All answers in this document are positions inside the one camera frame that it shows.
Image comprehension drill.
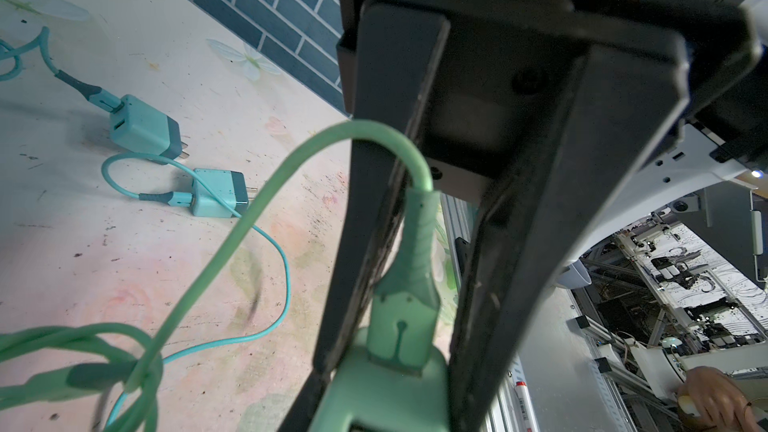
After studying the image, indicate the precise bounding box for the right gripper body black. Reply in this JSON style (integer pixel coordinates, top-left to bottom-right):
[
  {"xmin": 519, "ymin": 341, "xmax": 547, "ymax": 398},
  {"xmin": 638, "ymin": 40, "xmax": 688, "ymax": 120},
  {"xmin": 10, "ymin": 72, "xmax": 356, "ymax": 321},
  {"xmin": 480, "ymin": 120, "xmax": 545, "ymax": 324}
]
[{"xmin": 338, "ymin": 0, "xmax": 761, "ymax": 203}]

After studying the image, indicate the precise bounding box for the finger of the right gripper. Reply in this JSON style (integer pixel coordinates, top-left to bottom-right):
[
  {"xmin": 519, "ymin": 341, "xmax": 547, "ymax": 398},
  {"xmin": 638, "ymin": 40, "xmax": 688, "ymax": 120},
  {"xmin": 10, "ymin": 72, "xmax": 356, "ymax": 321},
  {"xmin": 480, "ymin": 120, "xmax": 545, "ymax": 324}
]
[{"xmin": 449, "ymin": 45, "xmax": 689, "ymax": 431}]

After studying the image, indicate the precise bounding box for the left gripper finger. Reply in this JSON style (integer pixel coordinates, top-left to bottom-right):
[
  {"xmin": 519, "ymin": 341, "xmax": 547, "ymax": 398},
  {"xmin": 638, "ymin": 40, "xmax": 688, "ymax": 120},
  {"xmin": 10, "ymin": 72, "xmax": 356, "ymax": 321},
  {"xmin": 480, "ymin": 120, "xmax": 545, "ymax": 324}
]
[{"xmin": 279, "ymin": 4, "xmax": 450, "ymax": 431}]

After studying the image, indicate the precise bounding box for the green usb hub cable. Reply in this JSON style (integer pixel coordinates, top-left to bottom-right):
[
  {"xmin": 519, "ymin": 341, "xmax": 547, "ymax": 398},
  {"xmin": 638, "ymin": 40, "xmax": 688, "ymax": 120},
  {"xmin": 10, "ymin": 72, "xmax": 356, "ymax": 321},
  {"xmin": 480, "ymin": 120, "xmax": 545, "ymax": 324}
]
[{"xmin": 0, "ymin": 118, "xmax": 451, "ymax": 432}]

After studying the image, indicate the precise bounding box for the teal plug adapter right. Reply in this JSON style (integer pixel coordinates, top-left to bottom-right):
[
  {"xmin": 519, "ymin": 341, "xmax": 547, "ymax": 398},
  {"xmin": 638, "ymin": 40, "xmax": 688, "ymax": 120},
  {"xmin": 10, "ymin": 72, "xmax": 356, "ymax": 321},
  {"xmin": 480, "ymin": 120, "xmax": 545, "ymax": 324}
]
[{"xmin": 190, "ymin": 168, "xmax": 250, "ymax": 219}]

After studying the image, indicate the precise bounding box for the teal plug adapter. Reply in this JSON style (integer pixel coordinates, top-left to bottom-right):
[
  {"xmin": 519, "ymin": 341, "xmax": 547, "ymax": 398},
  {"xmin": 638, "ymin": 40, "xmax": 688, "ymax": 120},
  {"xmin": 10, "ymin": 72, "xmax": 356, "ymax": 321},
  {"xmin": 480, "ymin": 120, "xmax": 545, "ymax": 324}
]
[
  {"xmin": 190, "ymin": 168, "xmax": 250, "ymax": 219},
  {"xmin": 109, "ymin": 95, "xmax": 188, "ymax": 159}
]

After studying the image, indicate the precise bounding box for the teal plug adapter left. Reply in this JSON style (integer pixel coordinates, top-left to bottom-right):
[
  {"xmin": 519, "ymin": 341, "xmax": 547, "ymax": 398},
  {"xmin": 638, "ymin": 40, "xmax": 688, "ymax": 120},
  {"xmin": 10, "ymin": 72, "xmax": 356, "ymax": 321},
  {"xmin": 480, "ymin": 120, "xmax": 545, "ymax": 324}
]
[{"xmin": 109, "ymin": 95, "xmax": 188, "ymax": 159}]

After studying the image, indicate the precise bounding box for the person hand background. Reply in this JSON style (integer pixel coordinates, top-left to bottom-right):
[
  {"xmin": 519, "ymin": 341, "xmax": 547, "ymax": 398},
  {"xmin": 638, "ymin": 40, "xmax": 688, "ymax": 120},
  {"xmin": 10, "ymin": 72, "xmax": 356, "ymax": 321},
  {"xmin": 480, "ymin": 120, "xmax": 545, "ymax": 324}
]
[{"xmin": 677, "ymin": 366, "xmax": 767, "ymax": 431}]

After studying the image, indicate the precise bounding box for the teal usb cable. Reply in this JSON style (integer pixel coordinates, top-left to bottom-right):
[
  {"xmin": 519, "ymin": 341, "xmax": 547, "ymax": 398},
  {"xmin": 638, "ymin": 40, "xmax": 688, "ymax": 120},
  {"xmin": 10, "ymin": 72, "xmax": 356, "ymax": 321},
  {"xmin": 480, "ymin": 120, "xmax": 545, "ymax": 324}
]
[{"xmin": 0, "ymin": 26, "xmax": 293, "ymax": 427}]

